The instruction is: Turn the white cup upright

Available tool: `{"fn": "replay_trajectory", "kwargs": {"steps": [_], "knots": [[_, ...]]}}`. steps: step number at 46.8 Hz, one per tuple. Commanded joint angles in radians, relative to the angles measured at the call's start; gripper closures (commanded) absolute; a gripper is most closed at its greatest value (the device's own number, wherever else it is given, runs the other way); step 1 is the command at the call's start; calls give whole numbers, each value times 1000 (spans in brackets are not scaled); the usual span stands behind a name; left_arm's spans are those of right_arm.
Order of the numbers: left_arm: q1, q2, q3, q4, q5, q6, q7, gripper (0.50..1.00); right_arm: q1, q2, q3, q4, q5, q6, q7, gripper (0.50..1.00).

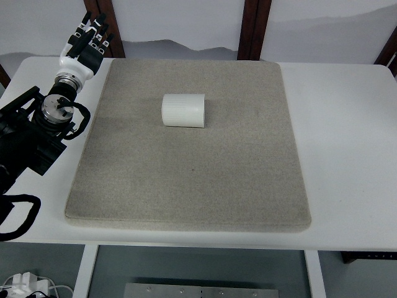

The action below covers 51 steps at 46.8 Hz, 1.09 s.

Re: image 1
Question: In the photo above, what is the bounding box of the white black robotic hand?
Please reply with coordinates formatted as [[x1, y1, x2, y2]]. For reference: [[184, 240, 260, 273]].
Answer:
[[55, 11, 114, 81]]

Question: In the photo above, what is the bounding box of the white ribbed cup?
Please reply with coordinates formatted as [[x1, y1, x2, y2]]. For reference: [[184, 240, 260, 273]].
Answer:
[[161, 94, 205, 128]]

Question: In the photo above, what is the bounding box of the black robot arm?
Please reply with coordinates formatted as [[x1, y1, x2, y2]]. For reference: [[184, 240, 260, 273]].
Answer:
[[1, 12, 114, 194]]

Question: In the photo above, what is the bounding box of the beige square foam mat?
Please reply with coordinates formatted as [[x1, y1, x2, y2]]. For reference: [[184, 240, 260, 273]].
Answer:
[[65, 59, 311, 232]]

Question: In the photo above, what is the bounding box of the grey metal plate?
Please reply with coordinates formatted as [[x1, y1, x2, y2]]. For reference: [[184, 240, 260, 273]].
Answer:
[[123, 283, 279, 298]]

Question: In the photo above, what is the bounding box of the white power strip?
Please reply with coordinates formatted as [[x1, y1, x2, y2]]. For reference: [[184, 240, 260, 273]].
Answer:
[[0, 271, 74, 298]]

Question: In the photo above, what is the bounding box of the dark wooden stand foot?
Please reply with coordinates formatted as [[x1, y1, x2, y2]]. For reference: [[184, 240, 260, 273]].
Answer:
[[341, 251, 396, 264]]

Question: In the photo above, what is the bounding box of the dark wooden frame post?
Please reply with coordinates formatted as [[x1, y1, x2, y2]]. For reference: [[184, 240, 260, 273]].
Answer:
[[374, 28, 397, 70], [0, 65, 11, 88], [83, 0, 127, 59], [237, 0, 272, 61]]

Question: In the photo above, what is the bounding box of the black sleeved arm cable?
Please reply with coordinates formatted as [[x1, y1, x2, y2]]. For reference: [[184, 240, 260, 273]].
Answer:
[[0, 193, 42, 243]]

